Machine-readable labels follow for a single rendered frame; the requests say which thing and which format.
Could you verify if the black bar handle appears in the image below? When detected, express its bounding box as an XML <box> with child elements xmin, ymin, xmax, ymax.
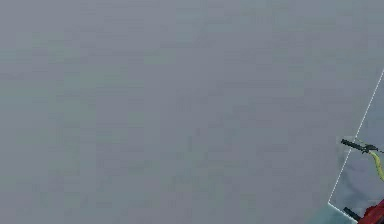
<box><xmin>342</xmin><ymin>206</ymin><xmax>362</xmax><ymax>222</ymax></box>
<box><xmin>340</xmin><ymin>138</ymin><xmax>384</xmax><ymax>155</ymax></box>

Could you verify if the yellow green curved tube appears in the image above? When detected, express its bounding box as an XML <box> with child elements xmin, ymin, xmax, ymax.
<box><xmin>355</xmin><ymin>138</ymin><xmax>384</xmax><ymax>183</ymax></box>

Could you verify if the red rounded object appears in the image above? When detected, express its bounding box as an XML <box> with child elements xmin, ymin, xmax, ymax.
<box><xmin>357</xmin><ymin>198</ymin><xmax>384</xmax><ymax>224</ymax></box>

